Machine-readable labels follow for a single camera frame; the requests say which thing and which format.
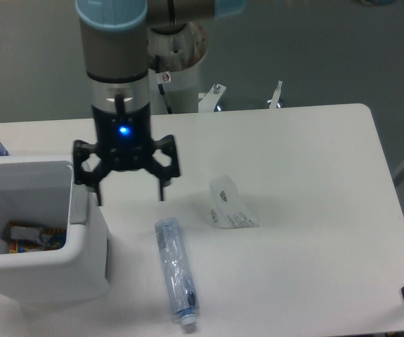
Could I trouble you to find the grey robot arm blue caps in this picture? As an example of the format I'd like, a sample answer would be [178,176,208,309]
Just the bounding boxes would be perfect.
[73,1,246,192]

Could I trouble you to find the white plastic trash can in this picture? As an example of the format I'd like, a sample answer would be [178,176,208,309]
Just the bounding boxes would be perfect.
[0,155,110,303]

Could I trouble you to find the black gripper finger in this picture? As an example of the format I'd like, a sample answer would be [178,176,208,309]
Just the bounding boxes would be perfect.
[145,135,181,201]
[72,140,112,206]

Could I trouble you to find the colourful snack wrapper trash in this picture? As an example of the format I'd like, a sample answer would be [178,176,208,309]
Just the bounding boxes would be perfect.
[5,221,67,253]

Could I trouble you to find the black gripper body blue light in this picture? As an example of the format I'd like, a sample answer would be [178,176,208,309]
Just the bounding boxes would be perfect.
[92,105,152,171]

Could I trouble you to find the clear plastic wrapper bag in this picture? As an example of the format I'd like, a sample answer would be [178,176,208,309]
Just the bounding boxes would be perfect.
[209,175,259,229]

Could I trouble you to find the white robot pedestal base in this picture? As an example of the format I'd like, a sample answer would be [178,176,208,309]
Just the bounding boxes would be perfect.
[147,20,284,115]

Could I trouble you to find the crushed clear plastic bottle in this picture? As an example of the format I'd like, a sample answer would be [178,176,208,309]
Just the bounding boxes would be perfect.
[155,218,199,329]

